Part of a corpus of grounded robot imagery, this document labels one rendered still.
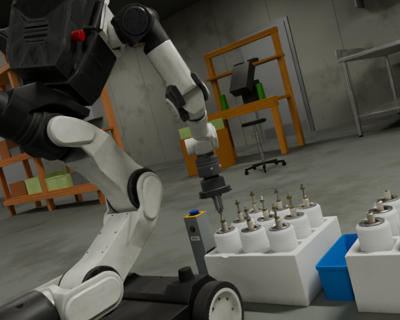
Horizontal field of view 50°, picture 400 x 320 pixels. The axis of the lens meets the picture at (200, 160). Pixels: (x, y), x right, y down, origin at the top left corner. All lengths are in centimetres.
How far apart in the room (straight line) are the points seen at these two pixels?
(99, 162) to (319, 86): 702
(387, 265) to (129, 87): 995
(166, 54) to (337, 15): 679
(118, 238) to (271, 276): 54
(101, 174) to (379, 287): 89
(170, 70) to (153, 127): 922
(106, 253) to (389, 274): 81
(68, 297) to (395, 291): 90
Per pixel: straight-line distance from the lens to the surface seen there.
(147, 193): 137
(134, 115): 1092
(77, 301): 121
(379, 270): 135
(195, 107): 137
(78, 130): 126
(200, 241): 176
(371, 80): 783
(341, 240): 171
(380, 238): 135
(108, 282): 127
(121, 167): 138
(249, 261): 154
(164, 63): 133
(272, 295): 156
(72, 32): 128
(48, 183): 676
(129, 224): 138
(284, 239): 148
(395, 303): 139
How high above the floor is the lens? 67
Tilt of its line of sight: 5 degrees down
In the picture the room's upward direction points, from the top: 15 degrees counter-clockwise
